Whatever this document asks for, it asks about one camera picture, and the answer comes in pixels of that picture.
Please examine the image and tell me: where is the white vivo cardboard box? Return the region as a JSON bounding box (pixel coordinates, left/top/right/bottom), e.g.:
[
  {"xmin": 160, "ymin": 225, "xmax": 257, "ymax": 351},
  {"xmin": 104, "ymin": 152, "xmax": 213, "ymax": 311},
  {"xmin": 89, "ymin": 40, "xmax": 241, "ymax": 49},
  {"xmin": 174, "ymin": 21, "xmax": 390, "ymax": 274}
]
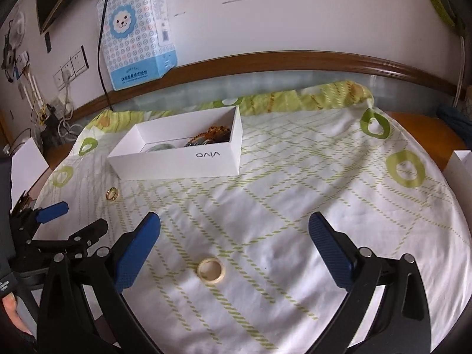
[{"xmin": 107, "ymin": 106, "xmax": 243, "ymax": 180}]

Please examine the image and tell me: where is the blue white tissue pack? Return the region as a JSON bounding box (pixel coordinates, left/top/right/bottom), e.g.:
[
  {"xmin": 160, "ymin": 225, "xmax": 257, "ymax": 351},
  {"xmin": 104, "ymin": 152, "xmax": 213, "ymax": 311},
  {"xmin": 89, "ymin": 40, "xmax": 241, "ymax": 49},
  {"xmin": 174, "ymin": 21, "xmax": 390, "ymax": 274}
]
[{"xmin": 97, "ymin": 0, "xmax": 178, "ymax": 90}]

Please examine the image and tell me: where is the amber bead necklace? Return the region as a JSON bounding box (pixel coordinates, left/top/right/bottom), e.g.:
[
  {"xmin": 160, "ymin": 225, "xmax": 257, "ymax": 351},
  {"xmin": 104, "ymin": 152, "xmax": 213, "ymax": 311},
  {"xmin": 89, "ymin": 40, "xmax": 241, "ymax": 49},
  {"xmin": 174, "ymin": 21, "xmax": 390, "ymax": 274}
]
[{"xmin": 184, "ymin": 124, "xmax": 233, "ymax": 146}]

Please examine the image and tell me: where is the white box at right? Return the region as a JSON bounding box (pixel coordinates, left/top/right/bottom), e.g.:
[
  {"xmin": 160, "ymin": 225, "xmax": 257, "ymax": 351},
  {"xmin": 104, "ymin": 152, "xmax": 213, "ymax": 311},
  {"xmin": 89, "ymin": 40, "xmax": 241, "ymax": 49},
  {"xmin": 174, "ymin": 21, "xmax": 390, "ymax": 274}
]
[{"xmin": 443, "ymin": 150, "xmax": 471, "ymax": 189}]

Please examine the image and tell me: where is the white green patterned bedsheet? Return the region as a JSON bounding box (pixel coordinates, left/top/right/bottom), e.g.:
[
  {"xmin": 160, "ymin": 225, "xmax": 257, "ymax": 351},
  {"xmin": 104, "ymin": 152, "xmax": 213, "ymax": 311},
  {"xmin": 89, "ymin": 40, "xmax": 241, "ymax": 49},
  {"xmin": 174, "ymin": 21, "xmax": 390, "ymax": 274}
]
[{"xmin": 37, "ymin": 81, "xmax": 471, "ymax": 353}]

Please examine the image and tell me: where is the brown wooden headboard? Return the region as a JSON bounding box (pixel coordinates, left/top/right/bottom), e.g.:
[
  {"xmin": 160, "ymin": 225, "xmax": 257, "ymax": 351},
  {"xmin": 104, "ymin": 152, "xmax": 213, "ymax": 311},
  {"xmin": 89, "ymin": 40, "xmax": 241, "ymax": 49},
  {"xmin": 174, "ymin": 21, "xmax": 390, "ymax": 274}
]
[{"xmin": 73, "ymin": 50, "xmax": 456, "ymax": 121}]

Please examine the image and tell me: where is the person's left hand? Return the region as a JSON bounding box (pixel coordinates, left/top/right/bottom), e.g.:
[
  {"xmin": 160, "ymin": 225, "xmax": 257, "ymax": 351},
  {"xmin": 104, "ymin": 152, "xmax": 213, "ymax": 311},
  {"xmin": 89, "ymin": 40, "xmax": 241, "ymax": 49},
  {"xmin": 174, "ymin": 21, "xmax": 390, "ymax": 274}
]
[{"xmin": 2, "ymin": 293, "xmax": 32, "ymax": 336}]

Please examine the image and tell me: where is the white power strip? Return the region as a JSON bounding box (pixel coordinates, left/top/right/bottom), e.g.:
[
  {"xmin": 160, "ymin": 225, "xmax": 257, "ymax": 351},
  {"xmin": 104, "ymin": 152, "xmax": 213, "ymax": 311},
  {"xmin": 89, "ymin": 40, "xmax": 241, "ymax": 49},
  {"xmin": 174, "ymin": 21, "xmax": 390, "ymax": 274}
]
[{"xmin": 46, "ymin": 97, "xmax": 73, "ymax": 121}]

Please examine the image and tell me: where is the pale grey jade bangle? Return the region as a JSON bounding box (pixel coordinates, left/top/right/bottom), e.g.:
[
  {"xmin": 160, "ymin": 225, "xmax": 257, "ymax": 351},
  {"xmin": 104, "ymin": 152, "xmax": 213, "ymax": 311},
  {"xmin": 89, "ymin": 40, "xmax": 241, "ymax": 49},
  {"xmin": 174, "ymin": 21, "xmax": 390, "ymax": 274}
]
[{"xmin": 145, "ymin": 143, "xmax": 175, "ymax": 153}]

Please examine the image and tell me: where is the white wall socket panel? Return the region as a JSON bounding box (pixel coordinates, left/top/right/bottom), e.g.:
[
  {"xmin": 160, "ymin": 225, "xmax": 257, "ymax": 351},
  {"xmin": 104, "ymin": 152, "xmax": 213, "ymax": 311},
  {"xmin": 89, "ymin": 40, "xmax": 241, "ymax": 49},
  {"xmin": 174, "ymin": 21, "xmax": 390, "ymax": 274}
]
[{"xmin": 54, "ymin": 46, "xmax": 89, "ymax": 90}]

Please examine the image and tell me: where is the black hanging cable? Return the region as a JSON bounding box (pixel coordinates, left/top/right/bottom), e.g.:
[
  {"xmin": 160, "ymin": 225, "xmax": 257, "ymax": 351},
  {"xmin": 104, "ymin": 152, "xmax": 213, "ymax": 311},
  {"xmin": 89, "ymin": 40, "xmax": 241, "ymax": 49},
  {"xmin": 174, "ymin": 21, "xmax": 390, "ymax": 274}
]
[{"xmin": 96, "ymin": 0, "xmax": 115, "ymax": 111}]

